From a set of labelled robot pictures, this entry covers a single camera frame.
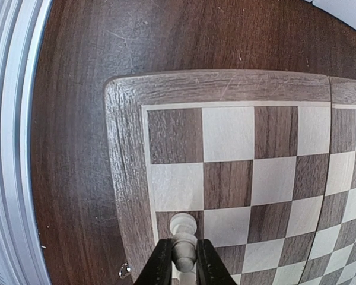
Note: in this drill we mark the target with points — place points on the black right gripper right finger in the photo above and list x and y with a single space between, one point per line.
209 267

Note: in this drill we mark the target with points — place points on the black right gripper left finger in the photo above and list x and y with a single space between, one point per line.
158 269

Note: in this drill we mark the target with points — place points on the wooden chess board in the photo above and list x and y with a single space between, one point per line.
264 161

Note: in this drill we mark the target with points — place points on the white compartment tray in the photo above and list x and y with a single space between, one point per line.
344 10

